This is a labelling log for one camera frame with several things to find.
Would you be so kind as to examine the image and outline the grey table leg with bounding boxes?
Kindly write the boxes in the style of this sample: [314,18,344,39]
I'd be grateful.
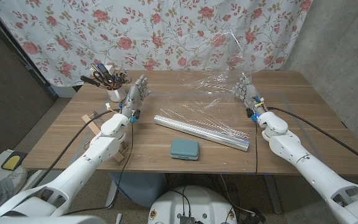
[264,174,283,215]

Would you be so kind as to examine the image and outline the light wooden strip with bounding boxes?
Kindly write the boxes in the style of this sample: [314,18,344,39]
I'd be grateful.
[81,114,126,163]

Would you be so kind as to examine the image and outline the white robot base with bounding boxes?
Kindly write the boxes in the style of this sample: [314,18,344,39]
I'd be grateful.
[147,185,238,224]

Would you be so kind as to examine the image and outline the grey blue stool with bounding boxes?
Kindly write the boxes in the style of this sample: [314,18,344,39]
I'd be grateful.
[107,172,167,208]

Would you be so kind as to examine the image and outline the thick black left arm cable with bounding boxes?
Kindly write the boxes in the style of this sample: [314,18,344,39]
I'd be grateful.
[31,109,117,189]

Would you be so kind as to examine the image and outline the white shoe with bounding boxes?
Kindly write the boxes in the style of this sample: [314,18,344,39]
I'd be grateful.
[6,166,28,194]

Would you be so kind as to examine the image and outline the dark grey partition panel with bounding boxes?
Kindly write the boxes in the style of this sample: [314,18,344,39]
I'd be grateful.
[0,4,58,166]

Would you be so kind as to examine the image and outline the cling film roll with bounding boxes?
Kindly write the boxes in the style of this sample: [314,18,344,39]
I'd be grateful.
[154,114,250,152]

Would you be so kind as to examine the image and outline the white tool mug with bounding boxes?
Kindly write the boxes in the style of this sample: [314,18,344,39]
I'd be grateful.
[107,85,127,103]

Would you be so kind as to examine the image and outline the black handled scissors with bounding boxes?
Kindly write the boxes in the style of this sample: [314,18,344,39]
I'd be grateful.
[92,70,114,90]

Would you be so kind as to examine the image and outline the white robot torso edge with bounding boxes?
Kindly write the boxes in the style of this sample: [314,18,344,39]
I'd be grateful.
[0,215,107,224]

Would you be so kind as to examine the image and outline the yellow black pad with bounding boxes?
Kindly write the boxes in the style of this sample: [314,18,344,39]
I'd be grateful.
[1,151,28,171]

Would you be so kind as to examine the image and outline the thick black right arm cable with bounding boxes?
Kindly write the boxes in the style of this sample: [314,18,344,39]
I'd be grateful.
[267,106,358,171]

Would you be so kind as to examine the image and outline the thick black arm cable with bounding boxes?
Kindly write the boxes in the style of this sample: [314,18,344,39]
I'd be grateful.
[31,109,117,189]
[267,106,358,171]

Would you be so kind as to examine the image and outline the black power adapter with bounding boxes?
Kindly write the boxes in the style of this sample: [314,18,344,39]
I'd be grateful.
[244,211,267,224]

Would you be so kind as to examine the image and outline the black handled screwdriver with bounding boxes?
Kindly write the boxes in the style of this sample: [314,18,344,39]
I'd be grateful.
[80,75,101,88]

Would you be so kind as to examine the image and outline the blue handled tool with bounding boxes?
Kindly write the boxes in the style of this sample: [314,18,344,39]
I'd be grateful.
[96,63,114,78]

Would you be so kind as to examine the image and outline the floral backdrop cloth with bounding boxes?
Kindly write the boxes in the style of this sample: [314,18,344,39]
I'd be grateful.
[0,0,313,88]

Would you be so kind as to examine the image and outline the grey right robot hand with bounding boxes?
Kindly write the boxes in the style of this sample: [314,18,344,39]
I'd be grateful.
[232,74,267,115]

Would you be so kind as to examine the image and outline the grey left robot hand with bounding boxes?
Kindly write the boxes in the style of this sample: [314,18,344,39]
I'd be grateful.
[119,74,152,121]

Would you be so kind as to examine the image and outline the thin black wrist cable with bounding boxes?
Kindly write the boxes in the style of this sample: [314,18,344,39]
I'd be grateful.
[254,119,259,175]
[62,122,135,216]

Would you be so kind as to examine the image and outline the small white box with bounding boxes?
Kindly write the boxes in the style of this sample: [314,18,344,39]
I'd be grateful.
[89,64,115,75]

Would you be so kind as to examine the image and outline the teal toy case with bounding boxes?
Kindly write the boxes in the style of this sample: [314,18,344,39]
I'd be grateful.
[170,138,200,161]

